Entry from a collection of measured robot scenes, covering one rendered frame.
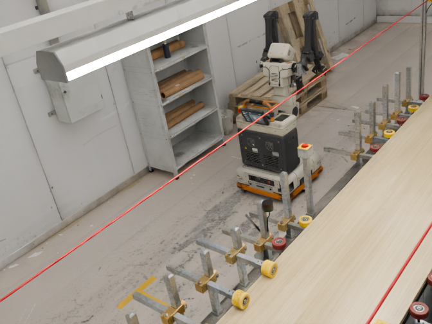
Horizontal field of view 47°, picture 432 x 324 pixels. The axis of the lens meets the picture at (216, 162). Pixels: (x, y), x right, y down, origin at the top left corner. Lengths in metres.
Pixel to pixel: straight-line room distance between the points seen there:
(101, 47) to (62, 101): 3.35
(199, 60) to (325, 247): 3.50
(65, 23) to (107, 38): 0.13
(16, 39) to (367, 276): 1.97
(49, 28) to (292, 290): 1.75
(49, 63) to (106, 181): 4.14
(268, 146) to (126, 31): 3.30
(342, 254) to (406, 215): 0.51
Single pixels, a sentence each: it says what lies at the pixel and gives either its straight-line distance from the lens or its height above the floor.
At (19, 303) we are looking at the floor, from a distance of 4.55.
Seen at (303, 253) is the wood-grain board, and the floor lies 0.90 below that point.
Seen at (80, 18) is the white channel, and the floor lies 2.44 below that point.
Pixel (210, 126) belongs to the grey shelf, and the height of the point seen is 0.23.
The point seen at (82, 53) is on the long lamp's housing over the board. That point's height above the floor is 2.36.
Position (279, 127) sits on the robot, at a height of 0.79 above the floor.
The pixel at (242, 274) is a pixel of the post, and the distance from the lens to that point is 2.85.
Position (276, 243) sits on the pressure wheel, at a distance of 2.86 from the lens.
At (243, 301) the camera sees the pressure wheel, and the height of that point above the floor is 0.95.
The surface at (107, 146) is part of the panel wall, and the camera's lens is 5.36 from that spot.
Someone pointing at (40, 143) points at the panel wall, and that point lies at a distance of 4.91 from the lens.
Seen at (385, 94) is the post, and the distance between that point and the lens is 4.18.
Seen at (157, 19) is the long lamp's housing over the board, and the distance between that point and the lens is 1.54.
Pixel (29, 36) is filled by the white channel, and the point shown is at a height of 2.43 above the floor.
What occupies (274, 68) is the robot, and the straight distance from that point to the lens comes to 4.71.
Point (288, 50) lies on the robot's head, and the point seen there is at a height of 1.33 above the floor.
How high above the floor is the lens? 2.65
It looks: 28 degrees down
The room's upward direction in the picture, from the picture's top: 10 degrees counter-clockwise
